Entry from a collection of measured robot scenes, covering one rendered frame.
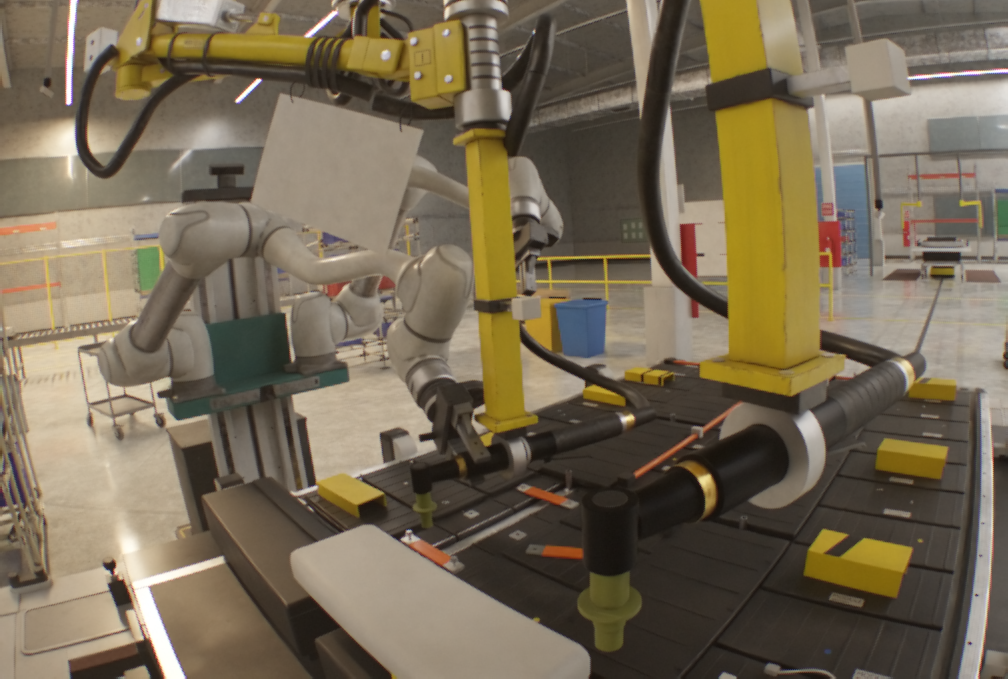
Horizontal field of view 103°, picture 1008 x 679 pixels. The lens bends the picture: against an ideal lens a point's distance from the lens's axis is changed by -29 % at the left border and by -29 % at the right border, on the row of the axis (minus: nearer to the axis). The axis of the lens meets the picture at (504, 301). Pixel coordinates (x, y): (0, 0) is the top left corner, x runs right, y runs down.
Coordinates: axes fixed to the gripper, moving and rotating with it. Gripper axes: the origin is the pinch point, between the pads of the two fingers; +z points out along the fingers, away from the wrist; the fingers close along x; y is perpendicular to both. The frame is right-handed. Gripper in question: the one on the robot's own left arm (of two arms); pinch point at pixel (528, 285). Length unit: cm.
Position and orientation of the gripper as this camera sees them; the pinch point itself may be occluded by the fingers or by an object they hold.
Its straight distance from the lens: 127.4
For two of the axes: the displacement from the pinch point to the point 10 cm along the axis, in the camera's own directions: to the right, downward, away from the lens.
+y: -8.9, -1.9, -4.2
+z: 0.5, 8.7, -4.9
